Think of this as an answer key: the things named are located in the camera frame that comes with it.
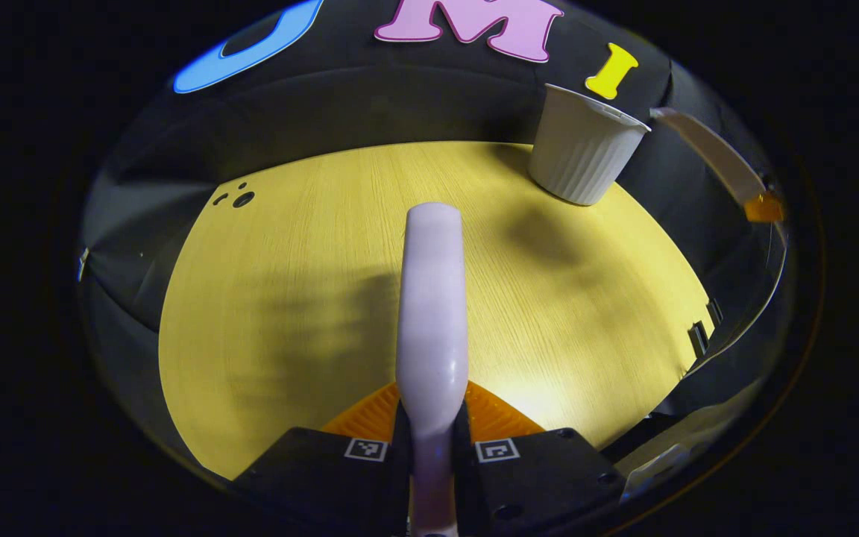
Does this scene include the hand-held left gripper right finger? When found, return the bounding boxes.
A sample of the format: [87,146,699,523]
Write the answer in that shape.
[452,380,623,537]

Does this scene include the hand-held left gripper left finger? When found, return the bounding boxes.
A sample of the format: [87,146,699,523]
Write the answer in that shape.
[232,382,412,537]

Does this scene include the lilac plastic dustpan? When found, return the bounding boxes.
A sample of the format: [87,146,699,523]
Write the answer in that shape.
[649,107,768,206]

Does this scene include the white ribbed garbage bin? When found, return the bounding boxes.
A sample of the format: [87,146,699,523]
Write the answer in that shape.
[528,84,652,207]

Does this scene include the small lilac broom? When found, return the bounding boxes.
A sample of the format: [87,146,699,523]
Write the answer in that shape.
[396,203,469,537]

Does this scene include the wooden desktop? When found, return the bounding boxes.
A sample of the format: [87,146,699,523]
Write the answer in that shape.
[159,140,715,480]

